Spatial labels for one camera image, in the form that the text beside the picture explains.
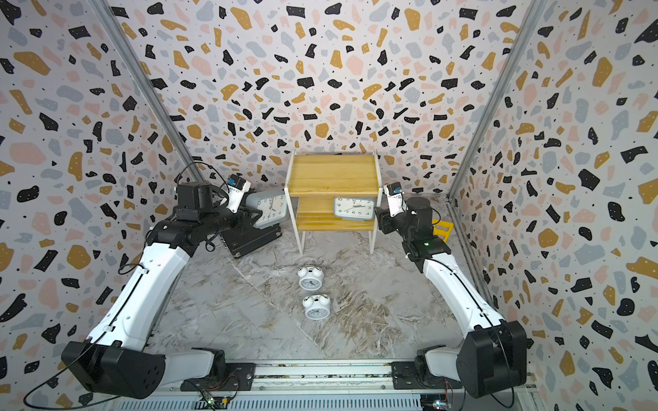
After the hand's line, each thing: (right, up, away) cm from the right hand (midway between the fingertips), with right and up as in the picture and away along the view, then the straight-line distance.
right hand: (384, 204), depth 80 cm
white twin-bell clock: (-21, -32, 0) cm, 38 cm away
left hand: (-39, -1, -5) cm, 39 cm away
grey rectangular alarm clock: (-9, -1, +10) cm, 13 cm away
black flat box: (-53, -13, +17) cm, 57 cm away
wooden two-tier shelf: (-22, +7, 0) cm, 23 cm away
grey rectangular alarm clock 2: (-35, 0, 0) cm, 35 cm away
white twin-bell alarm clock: (-24, -24, +7) cm, 35 cm away
